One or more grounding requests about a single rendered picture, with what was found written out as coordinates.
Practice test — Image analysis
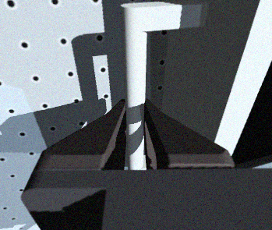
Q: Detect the white box-shaped imager with drawer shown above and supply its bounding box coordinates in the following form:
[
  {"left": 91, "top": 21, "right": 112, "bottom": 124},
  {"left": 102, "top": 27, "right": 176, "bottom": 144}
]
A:
[{"left": 121, "top": 0, "right": 272, "bottom": 170}]

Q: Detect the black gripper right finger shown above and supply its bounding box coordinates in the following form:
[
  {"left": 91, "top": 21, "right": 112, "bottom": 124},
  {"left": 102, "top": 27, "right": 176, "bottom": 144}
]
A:
[{"left": 143, "top": 98, "right": 237, "bottom": 169}]

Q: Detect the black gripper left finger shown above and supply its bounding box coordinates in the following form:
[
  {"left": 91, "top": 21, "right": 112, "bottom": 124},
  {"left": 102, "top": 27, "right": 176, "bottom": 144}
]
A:
[{"left": 33, "top": 99, "right": 127, "bottom": 172}]

